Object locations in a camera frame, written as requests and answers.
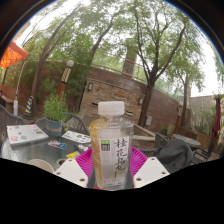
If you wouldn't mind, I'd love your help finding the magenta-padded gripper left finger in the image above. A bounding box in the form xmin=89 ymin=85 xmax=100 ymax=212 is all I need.
xmin=53 ymin=147 xmax=98 ymax=190

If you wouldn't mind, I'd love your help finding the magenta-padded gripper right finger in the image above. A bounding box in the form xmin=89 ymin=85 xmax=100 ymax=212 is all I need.
xmin=125 ymin=145 xmax=170 ymax=190

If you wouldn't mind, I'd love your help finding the clear plastic drink bottle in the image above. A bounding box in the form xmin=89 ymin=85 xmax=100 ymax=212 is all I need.
xmin=88 ymin=100 xmax=135 ymax=192

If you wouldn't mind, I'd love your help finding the small yellow card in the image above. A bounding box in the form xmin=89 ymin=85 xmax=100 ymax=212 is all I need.
xmin=65 ymin=151 xmax=82 ymax=160

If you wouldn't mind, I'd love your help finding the dark laptop with stickers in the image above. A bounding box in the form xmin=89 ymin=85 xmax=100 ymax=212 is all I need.
xmin=73 ymin=143 xmax=91 ymax=154

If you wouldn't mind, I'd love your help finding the black backpack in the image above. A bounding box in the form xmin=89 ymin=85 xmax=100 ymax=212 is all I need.
xmin=155 ymin=138 xmax=194 ymax=174

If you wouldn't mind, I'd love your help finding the small colourful sticker card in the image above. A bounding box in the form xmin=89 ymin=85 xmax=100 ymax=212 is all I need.
xmin=47 ymin=139 xmax=68 ymax=150

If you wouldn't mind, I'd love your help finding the grey wicker chair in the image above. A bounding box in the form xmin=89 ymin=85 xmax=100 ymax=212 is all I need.
xmin=0 ymin=104 xmax=25 ymax=141
xmin=138 ymin=131 xmax=174 ymax=158
xmin=34 ymin=112 xmax=90 ymax=136

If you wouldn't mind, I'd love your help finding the white printed booklet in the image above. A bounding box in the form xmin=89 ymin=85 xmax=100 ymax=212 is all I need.
xmin=61 ymin=130 xmax=92 ymax=144

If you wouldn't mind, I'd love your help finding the round dark patio table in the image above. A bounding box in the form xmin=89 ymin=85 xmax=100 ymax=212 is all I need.
xmin=171 ymin=133 xmax=203 ymax=149

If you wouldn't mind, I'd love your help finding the black metal chair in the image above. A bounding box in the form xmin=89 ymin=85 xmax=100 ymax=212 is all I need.
xmin=192 ymin=143 xmax=221 ymax=164

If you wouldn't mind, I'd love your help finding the potted plant in teal pot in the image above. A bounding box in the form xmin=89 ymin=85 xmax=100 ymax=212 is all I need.
xmin=43 ymin=94 xmax=69 ymax=136

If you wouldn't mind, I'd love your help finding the large forked tree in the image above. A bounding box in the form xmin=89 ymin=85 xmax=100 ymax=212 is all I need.
xmin=109 ymin=0 xmax=208 ymax=128

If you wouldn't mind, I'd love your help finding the blue yellow striped bollard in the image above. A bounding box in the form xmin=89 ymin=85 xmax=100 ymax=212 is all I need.
xmin=23 ymin=95 xmax=34 ymax=116

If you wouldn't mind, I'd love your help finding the closed maroon patio umbrella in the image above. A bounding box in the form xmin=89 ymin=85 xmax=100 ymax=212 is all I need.
xmin=211 ymin=94 xmax=223 ymax=139

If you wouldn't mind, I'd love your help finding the orange canopy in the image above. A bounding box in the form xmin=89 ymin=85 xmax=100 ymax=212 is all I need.
xmin=0 ymin=40 xmax=30 ymax=69

